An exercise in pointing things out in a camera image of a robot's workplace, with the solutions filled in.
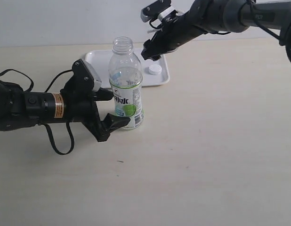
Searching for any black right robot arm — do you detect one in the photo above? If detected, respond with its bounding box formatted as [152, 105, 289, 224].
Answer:
[140, 0, 291, 63]

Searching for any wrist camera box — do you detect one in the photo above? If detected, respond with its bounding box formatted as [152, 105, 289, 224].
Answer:
[140, 0, 176, 23]
[63, 59, 102, 96]

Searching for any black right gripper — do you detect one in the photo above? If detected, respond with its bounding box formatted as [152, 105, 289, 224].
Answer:
[141, 13, 204, 61]

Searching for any clear plastic drink bottle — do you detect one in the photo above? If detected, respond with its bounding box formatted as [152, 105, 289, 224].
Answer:
[108, 36, 144, 130]

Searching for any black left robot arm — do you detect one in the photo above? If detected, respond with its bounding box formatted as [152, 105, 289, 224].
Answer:
[0, 81, 130, 142]

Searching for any white plastic tray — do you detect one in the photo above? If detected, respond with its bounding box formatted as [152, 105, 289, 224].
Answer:
[84, 48, 170, 89]

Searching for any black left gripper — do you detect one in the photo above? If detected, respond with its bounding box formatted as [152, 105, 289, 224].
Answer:
[24, 88, 130, 142]

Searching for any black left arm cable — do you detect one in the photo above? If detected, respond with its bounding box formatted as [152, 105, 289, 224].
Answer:
[0, 68, 74, 155]

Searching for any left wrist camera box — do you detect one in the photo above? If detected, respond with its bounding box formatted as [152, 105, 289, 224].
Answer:
[63, 59, 102, 96]

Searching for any white bottle cap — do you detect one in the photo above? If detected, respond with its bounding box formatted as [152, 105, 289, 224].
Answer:
[148, 64, 162, 75]

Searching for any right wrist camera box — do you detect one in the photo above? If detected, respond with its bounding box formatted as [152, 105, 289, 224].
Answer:
[140, 0, 176, 23]

